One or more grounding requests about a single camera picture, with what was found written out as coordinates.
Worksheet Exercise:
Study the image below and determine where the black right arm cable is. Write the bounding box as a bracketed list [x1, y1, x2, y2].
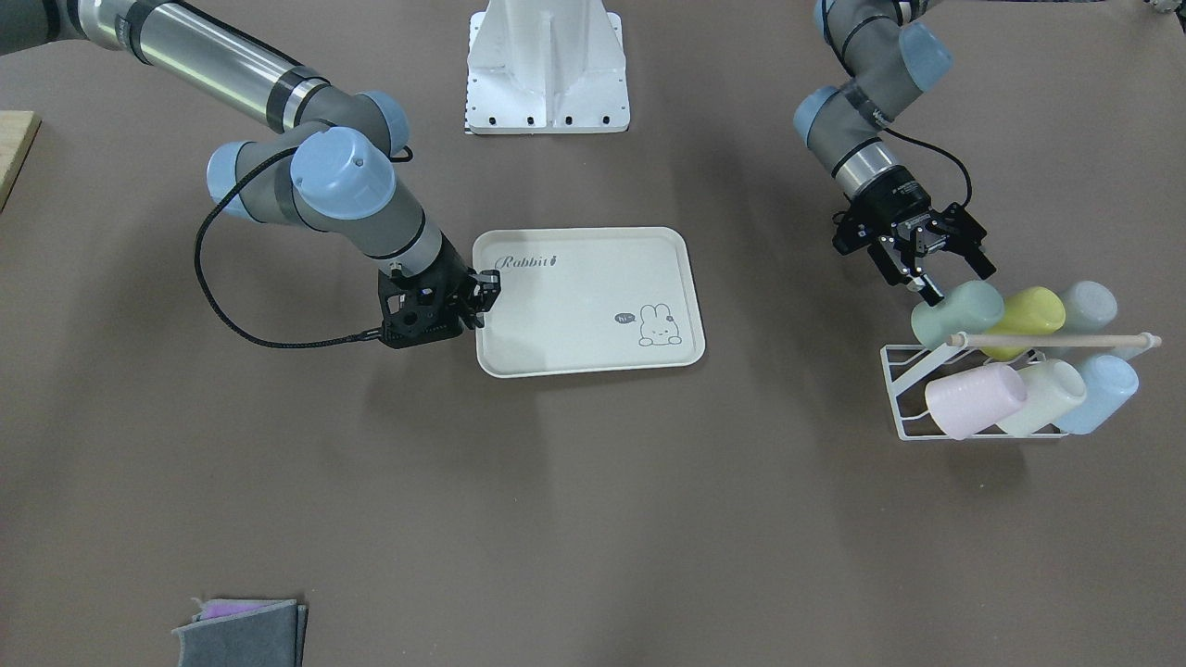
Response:
[193, 144, 416, 351]

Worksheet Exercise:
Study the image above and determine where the green plastic cup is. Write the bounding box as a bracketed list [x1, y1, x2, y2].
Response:
[911, 280, 1005, 350]

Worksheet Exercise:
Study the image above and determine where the grey folded cloth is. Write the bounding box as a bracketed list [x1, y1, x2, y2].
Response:
[172, 599, 308, 666]

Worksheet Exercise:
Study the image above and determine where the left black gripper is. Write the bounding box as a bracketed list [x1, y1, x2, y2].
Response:
[833, 166, 996, 307]

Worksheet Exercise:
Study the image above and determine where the white wire cup rack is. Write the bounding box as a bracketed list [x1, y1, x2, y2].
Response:
[878, 331, 1163, 442]

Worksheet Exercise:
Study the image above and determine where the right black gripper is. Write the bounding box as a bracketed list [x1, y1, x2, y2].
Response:
[377, 240, 500, 349]

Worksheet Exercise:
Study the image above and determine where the yellow plastic cup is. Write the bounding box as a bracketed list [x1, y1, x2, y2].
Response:
[986, 286, 1066, 336]

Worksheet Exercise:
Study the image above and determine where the grey plastic cup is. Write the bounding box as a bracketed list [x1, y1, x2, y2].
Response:
[1056, 282, 1118, 334]

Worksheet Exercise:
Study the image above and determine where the cream rabbit print tray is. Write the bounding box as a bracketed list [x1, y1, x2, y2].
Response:
[472, 225, 707, 379]

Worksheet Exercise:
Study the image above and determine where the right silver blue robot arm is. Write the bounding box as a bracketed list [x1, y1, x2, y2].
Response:
[4, 1, 500, 349]

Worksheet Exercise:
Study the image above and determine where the pale cream plastic cup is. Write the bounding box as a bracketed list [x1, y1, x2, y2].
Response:
[996, 358, 1086, 436]

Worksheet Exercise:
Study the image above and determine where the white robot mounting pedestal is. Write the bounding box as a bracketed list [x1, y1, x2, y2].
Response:
[463, 1, 631, 135]

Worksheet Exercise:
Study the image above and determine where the purple folded cloth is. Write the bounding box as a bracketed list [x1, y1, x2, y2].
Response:
[191, 598, 279, 623]

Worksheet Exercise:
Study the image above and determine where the pink plastic cup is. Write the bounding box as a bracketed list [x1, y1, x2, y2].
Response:
[924, 362, 1027, 440]

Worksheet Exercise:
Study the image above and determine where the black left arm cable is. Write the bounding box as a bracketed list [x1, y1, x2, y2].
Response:
[880, 125, 974, 209]

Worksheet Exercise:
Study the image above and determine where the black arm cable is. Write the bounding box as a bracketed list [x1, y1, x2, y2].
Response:
[880, 125, 974, 209]
[193, 144, 416, 351]

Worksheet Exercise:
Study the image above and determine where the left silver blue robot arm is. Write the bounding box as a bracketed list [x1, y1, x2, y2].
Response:
[793, 1, 995, 307]

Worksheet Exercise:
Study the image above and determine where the light blue plastic cup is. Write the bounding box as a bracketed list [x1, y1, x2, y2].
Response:
[1052, 354, 1140, 436]

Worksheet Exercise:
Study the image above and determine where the wooden cutting board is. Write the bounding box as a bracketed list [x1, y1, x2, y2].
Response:
[1, 110, 42, 210]

